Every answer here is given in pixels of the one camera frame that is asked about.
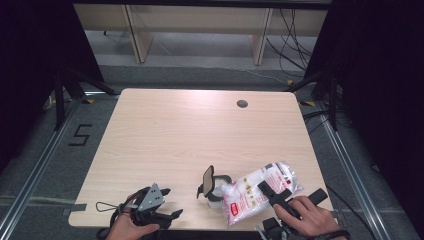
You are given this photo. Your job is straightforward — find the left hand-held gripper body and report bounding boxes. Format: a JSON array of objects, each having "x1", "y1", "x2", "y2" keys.
[{"x1": 130, "y1": 182, "x2": 174, "y2": 231}]

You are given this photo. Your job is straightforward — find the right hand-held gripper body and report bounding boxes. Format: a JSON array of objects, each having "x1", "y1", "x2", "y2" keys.
[{"x1": 254, "y1": 187, "x2": 330, "y2": 240}]

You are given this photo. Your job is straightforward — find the red and white pouch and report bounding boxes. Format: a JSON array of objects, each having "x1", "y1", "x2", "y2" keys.
[{"x1": 221, "y1": 161, "x2": 304, "y2": 226}]

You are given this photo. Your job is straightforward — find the clear jar with black lid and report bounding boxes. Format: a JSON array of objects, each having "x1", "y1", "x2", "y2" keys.
[{"x1": 196, "y1": 164, "x2": 234, "y2": 210}]

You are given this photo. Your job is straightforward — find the person's left hand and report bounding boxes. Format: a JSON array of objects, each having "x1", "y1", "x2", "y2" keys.
[{"x1": 106, "y1": 193, "x2": 161, "y2": 240}]

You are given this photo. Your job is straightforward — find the person's right hand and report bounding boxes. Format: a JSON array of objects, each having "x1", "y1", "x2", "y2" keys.
[{"x1": 272, "y1": 195, "x2": 341, "y2": 237}]

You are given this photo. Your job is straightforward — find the black metal stand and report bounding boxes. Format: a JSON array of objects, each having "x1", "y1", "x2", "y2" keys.
[
  {"x1": 284, "y1": 70, "x2": 340, "y2": 132},
  {"x1": 53, "y1": 63, "x2": 118, "y2": 132}
]

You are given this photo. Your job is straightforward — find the black curtain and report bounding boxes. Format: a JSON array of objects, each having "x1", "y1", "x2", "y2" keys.
[
  {"x1": 0, "y1": 0, "x2": 105, "y2": 169},
  {"x1": 304, "y1": 0, "x2": 424, "y2": 232}
]

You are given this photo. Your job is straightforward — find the thin grey wire loop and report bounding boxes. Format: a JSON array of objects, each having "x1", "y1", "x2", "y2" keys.
[{"x1": 95, "y1": 201, "x2": 120, "y2": 213}]

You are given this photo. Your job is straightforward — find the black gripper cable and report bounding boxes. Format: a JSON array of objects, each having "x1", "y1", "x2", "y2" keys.
[{"x1": 96, "y1": 186, "x2": 151, "y2": 240}]

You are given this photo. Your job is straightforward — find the black wrist strap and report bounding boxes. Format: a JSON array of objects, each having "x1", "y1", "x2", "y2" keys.
[{"x1": 305, "y1": 229, "x2": 352, "y2": 240}]

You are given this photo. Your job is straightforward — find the black floor cable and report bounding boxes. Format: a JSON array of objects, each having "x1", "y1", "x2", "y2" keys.
[{"x1": 324, "y1": 184, "x2": 378, "y2": 240}]

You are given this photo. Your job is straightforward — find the aluminium floor rail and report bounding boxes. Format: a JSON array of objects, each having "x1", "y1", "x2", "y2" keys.
[
  {"x1": 315, "y1": 102, "x2": 392, "y2": 240},
  {"x1": 0, "y1": 99, "x2": 85, "y2": 240}
]

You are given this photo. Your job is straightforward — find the bundle of black cables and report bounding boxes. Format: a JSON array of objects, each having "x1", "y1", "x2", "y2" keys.
[{"x1": 265, "y1": 8, "x2": 318, "y2": 78}]

